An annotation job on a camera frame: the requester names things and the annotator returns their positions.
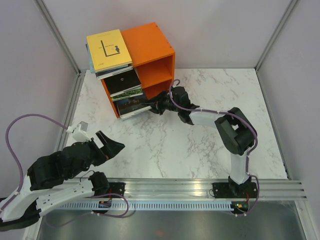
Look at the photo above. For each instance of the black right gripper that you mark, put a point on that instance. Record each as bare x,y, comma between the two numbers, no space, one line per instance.
157,101

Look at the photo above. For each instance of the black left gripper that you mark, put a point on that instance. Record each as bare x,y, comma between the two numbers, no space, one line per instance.
110,149

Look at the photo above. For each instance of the green Alice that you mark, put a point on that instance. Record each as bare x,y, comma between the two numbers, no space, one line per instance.
125,97

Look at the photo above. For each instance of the dark night scene book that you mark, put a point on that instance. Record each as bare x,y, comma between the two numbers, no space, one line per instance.
131,106

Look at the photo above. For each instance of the grey Great Gatsby book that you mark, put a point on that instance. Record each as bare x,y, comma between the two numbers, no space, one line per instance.
134,91

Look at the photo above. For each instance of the teal blue ocean book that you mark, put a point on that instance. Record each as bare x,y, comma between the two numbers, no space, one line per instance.
135,115

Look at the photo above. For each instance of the black book with gold lines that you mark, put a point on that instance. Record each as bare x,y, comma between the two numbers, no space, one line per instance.
122,82

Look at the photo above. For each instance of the dark blue Robinson Crusoe book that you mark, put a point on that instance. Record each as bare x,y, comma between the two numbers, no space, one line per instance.
112,72

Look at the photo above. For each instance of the yellow Little Prince book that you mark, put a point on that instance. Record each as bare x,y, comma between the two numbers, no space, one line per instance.
108,50

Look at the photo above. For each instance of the light blue paperback book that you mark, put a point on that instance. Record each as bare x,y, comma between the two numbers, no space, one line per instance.
91,65

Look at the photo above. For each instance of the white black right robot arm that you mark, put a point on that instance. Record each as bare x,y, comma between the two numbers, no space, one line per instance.
238,135

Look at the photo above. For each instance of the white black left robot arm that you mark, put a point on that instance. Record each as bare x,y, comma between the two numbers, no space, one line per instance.
33,199

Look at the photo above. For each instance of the orange wooden shelf box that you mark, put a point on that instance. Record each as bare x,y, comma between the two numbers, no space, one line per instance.
152,56

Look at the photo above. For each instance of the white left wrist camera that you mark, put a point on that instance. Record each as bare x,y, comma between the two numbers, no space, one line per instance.
79,132

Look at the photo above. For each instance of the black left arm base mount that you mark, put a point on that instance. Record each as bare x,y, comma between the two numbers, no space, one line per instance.
115,189

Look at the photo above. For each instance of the white slotted cable duct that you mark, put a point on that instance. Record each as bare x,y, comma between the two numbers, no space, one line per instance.
149,205

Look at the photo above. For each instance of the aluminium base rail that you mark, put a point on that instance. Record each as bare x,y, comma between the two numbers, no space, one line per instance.
198,189

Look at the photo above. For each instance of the aluminium left frame post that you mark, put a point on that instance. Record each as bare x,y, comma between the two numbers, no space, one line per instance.
57,34

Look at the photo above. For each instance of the aluminium frame post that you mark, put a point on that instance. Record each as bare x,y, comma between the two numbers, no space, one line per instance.
276,33
57,34

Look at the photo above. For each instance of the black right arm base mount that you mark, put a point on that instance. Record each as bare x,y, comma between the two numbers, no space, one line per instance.
225,190

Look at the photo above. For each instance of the aluminium right frame post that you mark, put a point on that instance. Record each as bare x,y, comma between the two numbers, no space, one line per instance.
276,33

